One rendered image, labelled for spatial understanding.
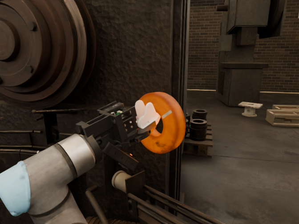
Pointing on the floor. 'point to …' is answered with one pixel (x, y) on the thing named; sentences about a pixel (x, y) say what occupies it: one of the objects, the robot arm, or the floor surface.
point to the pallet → (198, 134)
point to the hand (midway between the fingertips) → (157, 115)
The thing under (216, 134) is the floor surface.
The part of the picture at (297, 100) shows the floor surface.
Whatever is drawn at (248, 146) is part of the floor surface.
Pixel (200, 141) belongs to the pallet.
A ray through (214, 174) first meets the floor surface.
